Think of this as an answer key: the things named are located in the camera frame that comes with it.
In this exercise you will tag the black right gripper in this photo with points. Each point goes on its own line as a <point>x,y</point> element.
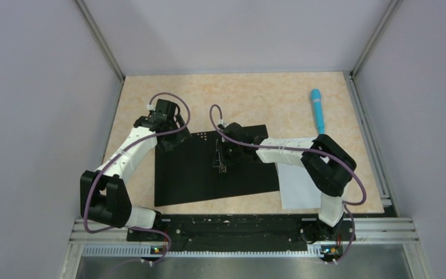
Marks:
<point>222,159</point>

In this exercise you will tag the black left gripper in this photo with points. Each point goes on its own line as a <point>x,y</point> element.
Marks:
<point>180,137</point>

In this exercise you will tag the red and black folder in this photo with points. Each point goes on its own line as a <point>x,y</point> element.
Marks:
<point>204,168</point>

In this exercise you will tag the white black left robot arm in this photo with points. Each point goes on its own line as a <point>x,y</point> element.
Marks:
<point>103,192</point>

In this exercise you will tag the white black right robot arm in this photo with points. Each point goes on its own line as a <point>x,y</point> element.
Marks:
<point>329,166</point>

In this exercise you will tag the turquoise marker pen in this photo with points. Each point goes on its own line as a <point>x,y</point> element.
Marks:
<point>316,100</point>

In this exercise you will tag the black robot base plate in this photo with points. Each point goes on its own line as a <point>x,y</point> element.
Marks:
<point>244,232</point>

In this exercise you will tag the aluminium frame rail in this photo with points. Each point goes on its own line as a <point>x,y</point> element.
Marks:
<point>385,247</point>

